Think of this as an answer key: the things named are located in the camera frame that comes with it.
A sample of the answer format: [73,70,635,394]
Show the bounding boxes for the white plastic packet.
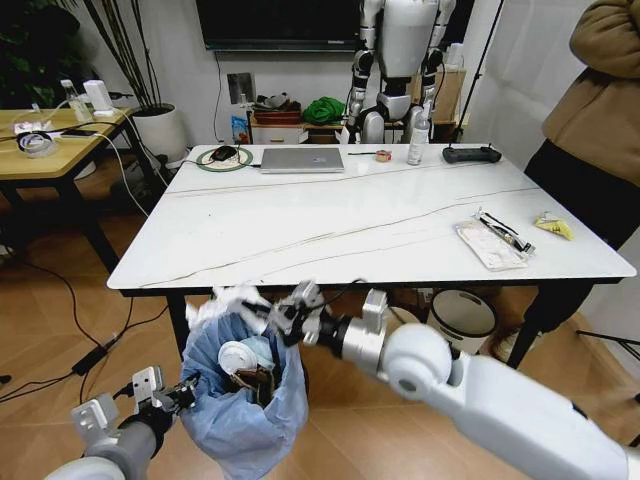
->
[452,219,530,272]

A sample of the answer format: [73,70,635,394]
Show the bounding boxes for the silver laptop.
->
[259,147,347,175]

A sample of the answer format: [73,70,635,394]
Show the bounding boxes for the red shallow tray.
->
[253,110,302,127]

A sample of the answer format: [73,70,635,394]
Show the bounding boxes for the blue snack bag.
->
[230,114,252,147]

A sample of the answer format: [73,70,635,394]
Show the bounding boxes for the black tripod pole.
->
[456,0,504,147]

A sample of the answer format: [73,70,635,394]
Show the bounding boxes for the white tissue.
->
[184,282,275,327]

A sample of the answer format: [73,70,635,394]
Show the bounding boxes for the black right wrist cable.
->
[319,277,370,314]

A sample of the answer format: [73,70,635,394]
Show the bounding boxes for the grey wall panel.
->
[226,72,257,107]

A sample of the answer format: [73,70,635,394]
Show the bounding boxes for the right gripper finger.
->
[267,314,304,350]
[241,297,296,324]

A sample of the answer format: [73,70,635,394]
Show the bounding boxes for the brown paper scrap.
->
[231,363,277,407]

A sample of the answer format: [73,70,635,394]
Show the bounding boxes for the wooden side table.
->
[0,106,172,275]

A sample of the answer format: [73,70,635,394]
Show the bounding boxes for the white power cable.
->
[93,106,152,217]

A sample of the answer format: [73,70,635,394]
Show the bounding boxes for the person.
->
[522,0,640,335]

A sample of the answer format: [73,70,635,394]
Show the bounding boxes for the white box device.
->
[81,78,116,119]

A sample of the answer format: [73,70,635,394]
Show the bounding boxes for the low white cabinet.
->
[248,110,352,147]

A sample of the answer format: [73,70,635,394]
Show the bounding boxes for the white plant pot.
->
[130,102,190,170]

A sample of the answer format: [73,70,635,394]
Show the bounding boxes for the black floor cable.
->
[0,243,137,402]

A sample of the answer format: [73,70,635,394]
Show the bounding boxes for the white marble table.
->
[106,143,638,370]

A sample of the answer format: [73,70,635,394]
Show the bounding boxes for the white paper cup lid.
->
[217,340,259,377]

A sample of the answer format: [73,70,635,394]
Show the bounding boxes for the cardboard box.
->
[428,66,470,127]

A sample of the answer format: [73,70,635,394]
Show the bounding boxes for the black handheld controller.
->
[441,145,503,165]

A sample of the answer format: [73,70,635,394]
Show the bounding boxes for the tall dark plant stems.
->
[83,0,175,114]

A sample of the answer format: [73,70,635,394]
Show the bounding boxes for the clear plastic bottle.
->
[60,79,94,124]

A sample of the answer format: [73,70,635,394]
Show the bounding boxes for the green cloth bundle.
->
[300,96,349,127]

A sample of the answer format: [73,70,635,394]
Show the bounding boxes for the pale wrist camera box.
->
[131,366,165,404]
[291,279,325,307]

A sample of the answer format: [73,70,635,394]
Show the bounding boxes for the black wall television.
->
[195,0,370,53]

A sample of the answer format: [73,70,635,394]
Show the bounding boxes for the round green-rimmed mouse pad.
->
[195,145,255,173]

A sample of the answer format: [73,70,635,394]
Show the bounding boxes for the silver humanoid robot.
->
[345,0,458,147]

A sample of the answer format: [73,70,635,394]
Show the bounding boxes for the crumpled yellow wrapper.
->
[532,211,575,242]

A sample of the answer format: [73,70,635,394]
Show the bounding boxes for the blue face mask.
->
[243,336,277,372]

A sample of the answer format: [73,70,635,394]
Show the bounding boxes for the white round waste bin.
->
[426,288,499,358]

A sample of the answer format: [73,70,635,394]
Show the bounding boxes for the black-striped clear wrapper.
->
[472,207,537,257]

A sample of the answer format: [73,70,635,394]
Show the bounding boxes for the dark leafy plant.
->
[0,3,90,112]

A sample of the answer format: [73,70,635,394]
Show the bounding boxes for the black power adapter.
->
[70,343,110,378]

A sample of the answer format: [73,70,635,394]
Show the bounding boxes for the trash bin with blue bag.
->
[178,308,310,467]

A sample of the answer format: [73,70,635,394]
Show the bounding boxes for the clear spray bottle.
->
[406,103,431,167]

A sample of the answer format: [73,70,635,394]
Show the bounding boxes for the black stand leg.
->
[574,327,640,362]

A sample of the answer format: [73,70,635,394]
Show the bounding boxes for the white tape roll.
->
[15,130,59,159]

